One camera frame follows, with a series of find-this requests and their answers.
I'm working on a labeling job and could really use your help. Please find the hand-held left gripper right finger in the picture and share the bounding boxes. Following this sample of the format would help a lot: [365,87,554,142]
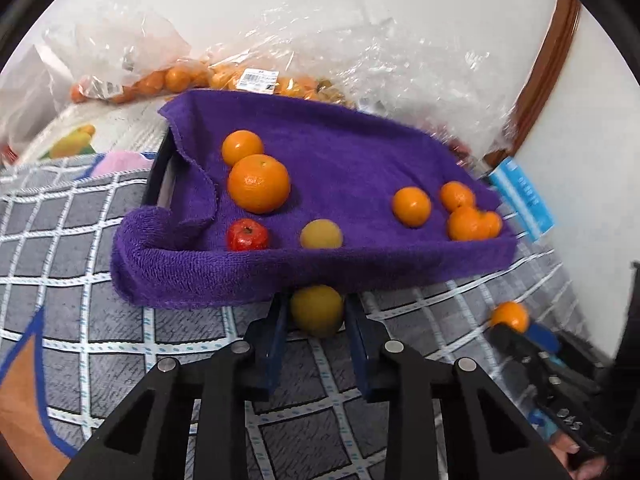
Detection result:
[345,292,571,480]

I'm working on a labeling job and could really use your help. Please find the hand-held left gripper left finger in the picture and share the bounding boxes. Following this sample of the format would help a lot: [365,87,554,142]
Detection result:
[57,292,290,480]

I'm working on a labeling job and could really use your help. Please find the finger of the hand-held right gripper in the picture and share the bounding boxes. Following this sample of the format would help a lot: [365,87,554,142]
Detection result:
[527,324,601,391]
[487,324,556,396]

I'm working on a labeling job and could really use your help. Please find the yellow-green plum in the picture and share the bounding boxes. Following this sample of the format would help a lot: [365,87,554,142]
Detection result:
[300,218,344,250]
[290,285,346,338]

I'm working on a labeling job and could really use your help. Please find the red tomato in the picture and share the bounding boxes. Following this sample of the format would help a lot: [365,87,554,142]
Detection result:
[226,218,271,252]

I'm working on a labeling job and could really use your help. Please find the large mandarin orange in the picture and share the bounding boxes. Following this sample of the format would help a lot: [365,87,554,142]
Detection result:
[227,154,292,215]

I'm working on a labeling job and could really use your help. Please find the purple towel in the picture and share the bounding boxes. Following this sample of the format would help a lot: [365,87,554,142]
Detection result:
[110,89,518,310]

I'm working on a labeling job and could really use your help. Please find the person's right forearm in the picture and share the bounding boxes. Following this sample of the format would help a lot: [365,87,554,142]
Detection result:
[597,260,640,480]

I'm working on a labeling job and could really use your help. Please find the person's right hand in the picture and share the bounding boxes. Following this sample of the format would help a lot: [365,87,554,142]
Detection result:
[547,432,608,480]

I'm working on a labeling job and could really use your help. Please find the blue tissue box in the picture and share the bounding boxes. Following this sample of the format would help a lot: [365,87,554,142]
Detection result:
[487,156,557,243]

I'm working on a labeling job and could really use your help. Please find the grey checked blanket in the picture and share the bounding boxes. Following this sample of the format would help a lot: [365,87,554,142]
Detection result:
[0,152,616,480]

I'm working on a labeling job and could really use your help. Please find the clear bag of brown longans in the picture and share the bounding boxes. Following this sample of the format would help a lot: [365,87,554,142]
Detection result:
[300,75,361,111]

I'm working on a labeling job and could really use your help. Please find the labelled bag of small oranges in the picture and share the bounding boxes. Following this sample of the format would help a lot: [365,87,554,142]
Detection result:
[205,45,326,103]

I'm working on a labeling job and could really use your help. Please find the fruit print striped mat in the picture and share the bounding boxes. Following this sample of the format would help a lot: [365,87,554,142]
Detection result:
[15,97,171,166]

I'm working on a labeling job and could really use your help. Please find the crumpled clear plastic bag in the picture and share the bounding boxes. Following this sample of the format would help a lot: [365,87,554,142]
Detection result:
[240,0,526,161]

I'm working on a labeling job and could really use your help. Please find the clear bag of mandarins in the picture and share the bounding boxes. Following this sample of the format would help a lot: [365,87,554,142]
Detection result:
[42,2,211,106]

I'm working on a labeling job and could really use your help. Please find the white plastic bag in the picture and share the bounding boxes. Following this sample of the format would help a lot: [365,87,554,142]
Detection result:
[0,42,66,161]

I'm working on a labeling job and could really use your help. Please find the brown wooden door frame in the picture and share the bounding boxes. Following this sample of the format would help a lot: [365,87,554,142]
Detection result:
[482,0,583,168]

